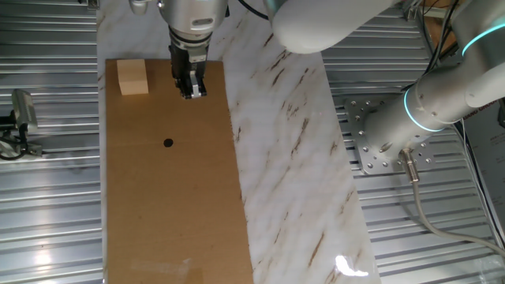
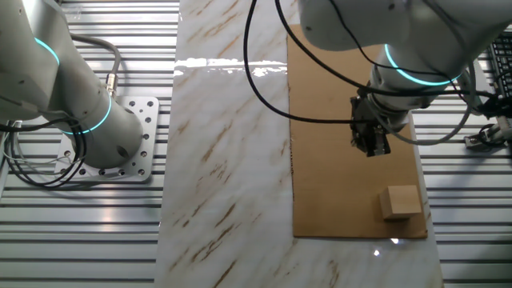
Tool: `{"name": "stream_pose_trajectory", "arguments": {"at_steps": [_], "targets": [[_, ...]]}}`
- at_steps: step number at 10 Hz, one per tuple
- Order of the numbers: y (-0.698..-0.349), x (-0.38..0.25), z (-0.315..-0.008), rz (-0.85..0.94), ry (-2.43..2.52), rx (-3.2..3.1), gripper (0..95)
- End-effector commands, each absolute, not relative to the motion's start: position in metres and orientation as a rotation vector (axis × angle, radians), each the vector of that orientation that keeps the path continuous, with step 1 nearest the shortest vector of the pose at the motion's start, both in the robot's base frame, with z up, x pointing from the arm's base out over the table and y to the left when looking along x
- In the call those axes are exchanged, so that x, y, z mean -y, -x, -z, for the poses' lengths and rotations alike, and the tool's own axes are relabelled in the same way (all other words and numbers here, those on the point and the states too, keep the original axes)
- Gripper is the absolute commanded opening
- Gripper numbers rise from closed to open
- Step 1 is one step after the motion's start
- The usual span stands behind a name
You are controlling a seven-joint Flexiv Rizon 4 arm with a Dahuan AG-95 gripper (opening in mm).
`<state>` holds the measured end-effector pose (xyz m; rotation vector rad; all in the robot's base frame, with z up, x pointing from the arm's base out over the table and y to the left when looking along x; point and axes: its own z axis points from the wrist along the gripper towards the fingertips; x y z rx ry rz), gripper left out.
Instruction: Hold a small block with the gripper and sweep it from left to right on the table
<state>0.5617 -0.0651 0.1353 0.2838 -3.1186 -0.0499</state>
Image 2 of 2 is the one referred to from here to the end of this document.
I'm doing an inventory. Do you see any brown cardboard sheet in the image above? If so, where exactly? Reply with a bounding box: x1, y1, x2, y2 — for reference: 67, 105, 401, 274
286, 23, 429, 240

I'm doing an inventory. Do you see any small wooden block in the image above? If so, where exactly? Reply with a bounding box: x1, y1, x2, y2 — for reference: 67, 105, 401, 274
378, 184, 423, 221

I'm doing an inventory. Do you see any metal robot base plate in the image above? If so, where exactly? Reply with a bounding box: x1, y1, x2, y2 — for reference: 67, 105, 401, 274
54, 95, 160, 184

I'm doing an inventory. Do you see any black cable bundle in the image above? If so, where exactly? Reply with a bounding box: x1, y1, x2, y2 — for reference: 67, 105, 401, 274
0, 115, 90, 189

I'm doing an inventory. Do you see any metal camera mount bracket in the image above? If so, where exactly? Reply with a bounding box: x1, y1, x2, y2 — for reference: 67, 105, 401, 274
463, 123, 512, 152

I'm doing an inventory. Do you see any black keyboard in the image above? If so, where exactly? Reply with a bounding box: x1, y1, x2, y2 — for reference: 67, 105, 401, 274
488, 34, 512, 97

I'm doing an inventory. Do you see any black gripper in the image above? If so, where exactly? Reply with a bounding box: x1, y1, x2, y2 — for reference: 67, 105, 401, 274
350, 94, 392, 158

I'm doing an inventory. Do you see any white thin wire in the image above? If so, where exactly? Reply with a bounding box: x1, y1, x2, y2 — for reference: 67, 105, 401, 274
3, 119, 77, 169

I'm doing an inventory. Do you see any white marble pattern board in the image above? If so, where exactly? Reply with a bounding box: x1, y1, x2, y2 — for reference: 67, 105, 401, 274
154, 0, 445, 288

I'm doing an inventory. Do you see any grey cable with metal plug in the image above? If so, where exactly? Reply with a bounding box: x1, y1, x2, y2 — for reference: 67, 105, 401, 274
70, 34, 122, 99

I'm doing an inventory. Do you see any black side camera cable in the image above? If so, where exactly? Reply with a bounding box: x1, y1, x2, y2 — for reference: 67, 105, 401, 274
478, 122, 500, 147

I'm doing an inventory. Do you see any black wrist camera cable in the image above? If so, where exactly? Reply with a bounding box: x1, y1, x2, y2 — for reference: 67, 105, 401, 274
274, 0, 512, 120

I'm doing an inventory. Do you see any silver side camera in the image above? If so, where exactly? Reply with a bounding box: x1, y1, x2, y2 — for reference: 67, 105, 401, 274
498, 115, 512, 139

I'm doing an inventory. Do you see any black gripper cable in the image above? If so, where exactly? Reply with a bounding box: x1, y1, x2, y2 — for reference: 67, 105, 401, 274
242, 0, 363, 125

